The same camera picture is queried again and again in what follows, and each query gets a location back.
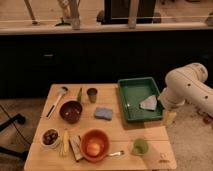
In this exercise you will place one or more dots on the blue sponge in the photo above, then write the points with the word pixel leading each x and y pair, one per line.
pixel 103 113

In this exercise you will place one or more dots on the green plastic cup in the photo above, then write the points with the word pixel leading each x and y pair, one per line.
pixel 140 147

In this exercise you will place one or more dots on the green plastic tray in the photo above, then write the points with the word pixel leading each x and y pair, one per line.
pixel 134 91

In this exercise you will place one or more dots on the green vegetable piece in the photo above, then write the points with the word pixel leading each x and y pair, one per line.
pixel 79 96

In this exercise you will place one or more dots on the white bowl with dark fruit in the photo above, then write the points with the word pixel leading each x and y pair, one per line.
pixel 50 138

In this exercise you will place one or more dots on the silver spoon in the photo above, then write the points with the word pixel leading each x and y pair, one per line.
pixel 118 153

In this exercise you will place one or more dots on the white crumpled cloth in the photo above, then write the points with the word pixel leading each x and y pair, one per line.
pixel 150 103

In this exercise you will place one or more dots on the orange fruit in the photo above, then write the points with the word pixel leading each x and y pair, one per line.
pixel 93 149

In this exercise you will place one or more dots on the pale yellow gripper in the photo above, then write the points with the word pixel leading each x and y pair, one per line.
pixel 170 116

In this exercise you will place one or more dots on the black chair base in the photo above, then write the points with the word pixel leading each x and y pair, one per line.
pixel 10 131

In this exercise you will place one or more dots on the orange bowl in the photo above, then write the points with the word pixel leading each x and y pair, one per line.
pixel 95 136

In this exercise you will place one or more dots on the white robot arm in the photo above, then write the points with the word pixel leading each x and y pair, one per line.
pixel 187 83

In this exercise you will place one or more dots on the dark red bowl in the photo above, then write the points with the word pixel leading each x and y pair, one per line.
pixel 71 111

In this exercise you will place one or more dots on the small wooden block board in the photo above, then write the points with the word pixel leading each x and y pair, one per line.
pixel 75 146

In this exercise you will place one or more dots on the dark metal cup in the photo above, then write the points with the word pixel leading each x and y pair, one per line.
pixel 92 94

